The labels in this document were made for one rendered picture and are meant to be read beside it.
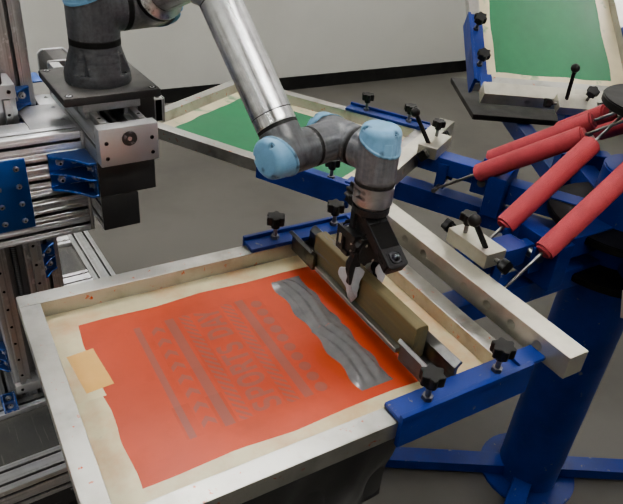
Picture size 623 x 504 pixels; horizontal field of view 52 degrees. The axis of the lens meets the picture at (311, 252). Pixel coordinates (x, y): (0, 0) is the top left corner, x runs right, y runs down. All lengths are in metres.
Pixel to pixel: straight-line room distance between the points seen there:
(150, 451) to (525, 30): 1.99
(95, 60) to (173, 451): 0.90
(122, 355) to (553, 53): 1.85
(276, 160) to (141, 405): 0.47
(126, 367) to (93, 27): 0.76
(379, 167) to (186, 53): 4.07
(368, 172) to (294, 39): 4.38
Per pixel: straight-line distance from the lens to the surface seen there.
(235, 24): 1.16
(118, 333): 1.28
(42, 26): 4.81
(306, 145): 1.12
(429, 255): 1.44
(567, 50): 2.54
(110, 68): 1.57
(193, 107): 2.31
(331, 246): 1.34
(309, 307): 1.32
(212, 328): 1.27
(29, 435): 2.16
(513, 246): 1.51
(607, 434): 2.72
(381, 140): 1.11
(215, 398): 1.13
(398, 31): 6.07
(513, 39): 2.49
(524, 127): 2.60
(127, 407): 1.13
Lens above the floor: 1.77
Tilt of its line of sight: 32 degrees down
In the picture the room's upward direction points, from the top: 6 degrees clockwise
